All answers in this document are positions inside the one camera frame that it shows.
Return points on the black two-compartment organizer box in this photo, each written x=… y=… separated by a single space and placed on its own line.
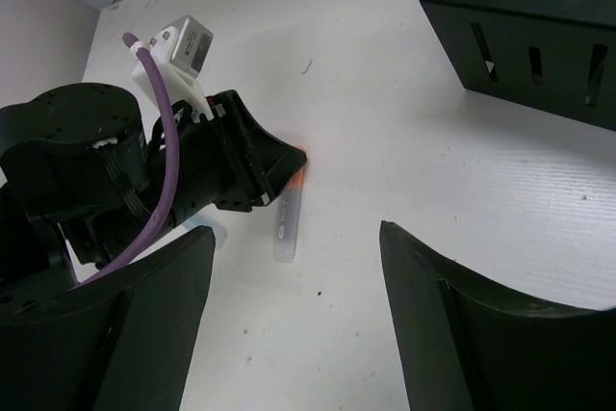
x=556 y=56

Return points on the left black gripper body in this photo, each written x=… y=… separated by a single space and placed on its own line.
x=215 y=161

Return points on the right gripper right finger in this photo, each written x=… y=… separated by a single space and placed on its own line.
x=467 y=342

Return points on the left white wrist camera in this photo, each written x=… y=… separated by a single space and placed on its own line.
x=179 y=51

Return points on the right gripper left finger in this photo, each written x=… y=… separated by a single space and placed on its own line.
x=122 y=342

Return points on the orange highlighter pen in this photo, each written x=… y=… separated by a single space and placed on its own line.
x=287 y=220

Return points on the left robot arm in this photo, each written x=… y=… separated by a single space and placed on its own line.
x=82 y=178

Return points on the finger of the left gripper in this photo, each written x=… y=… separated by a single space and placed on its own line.
x=261 y=165

